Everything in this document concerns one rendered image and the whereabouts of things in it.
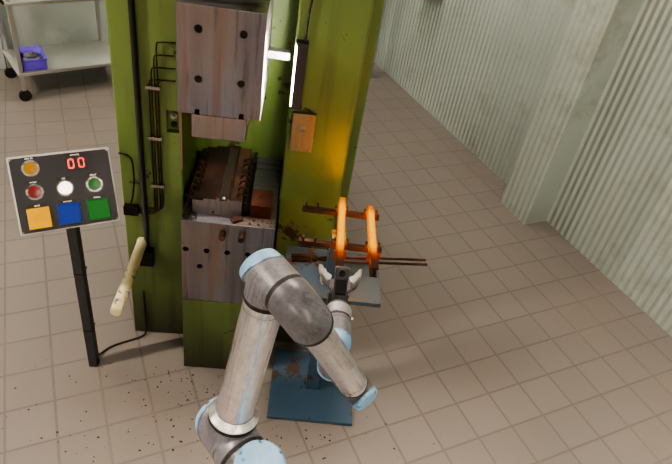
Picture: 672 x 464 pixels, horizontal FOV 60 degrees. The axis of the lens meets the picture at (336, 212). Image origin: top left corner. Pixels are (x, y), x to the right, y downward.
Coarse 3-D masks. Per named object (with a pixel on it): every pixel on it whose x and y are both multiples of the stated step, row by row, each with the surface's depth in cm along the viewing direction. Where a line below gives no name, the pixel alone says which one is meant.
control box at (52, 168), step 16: (16, 160) 206; (32, 160) 208; (48, 160) 210; (64, 160) 212; (80, 160) 215; (96, 160) 217; (16, 176) 206; (32, 176) 208; (48, 176) 211; (64, 176) 213; (80, 176) 215; (96, 176) 218; (112, 176) 220; (16, 192) 207; (48, 192) 211; (80, 192) 216; (96, 192) 218; (112, 192) 221; (16, 208) 207; (80, 208) 217; (112, 208) 222; (80, 224) 217
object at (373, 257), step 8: (368, 208) 239; (368, 216) 235; (368, 224) 231; (368, 232) 227; (368, 240) 224; (376, 240) 223; (368, 248) 222; (376, 248) 219; (368, 256) 216; (376, 256) 214; (376, 264) 210; (376, 272) 213
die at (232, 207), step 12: (216, 156) 263; (228, 156) 262; (240, 156) 265; (216, 168) 255; (240, 168) 257; (204, 180) 248; (216, 180) 248; (240, 180) 250; (204, 192) 242; (216, 192) 241; (192, 204) 238; (204, 204) 238; (216, 204) 239; (228, 204) 239; (240, 204) 239
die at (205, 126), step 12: (192, 120) 216; (204, 120) 216; (216, 120) 216; (228, 120) 216; (240, 120) 216; (192, 132) 219; (204, 132) 219; (216, 132) 219; (228, 132) 219; (240, 132) 219
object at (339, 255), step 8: (344, 200) 242; (344, 208) 237; (344, 216) 233; (344, 224) 228; (344, 232) 224; (344, 240) 220; (336, 248) 217; (336, 256) 212; (344, 256) 215; (336, 264) 208
